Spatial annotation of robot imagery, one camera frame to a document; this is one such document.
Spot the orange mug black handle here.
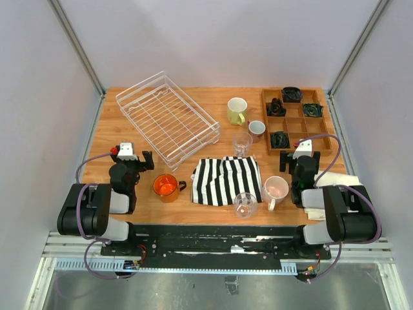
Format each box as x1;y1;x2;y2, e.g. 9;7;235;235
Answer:
152;174;187;203

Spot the small pink mug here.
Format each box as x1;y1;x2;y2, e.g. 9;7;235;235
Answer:
248;120;266;143

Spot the clear glass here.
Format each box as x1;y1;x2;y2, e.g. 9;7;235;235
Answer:
233;192;257;219
232;132;253;158

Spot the light green mug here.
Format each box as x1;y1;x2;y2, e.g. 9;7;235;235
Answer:
227;98;248;126

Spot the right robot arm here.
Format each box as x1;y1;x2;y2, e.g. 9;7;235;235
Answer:
279;151;382;258

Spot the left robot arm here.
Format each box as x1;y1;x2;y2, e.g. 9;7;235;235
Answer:
57;143;154;256

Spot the dark green rolled sock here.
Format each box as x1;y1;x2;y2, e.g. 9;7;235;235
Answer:
270;131;290;149

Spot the cream folded cloth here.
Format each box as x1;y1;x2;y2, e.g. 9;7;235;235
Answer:
301;172;362;221

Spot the large pink mug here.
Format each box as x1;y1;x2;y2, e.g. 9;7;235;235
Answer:
261;176;289;211

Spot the wooden compartment tray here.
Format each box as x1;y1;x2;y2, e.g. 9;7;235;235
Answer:
261;88;330;156

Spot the green patterned rolled sock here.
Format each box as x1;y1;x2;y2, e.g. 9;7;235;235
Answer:
303;103;323;118

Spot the dark orange rolled sock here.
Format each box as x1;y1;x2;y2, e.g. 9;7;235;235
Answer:
266;98;287;117

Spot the clear glass front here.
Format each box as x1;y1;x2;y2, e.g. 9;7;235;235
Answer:
233;192;257;219

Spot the black rolled sock top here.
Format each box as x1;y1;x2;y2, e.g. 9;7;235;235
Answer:
281;87;303;103

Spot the black white striped cloth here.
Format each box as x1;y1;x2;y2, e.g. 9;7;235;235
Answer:
190;156;263;206

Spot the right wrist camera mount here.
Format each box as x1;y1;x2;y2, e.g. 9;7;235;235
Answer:
293;139;312;159

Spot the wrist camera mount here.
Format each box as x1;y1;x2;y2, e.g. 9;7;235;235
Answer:
110;142;138;161
293;139;312;159

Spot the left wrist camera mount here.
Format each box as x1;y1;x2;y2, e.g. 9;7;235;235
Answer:
110;142;138;161

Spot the white wire dish rack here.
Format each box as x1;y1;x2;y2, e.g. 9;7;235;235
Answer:
116;71;220;171

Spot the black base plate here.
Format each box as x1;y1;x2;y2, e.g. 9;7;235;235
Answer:
101;224;331;271

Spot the aluminium frame rail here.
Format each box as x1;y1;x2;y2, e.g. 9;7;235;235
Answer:
25;225;409;309

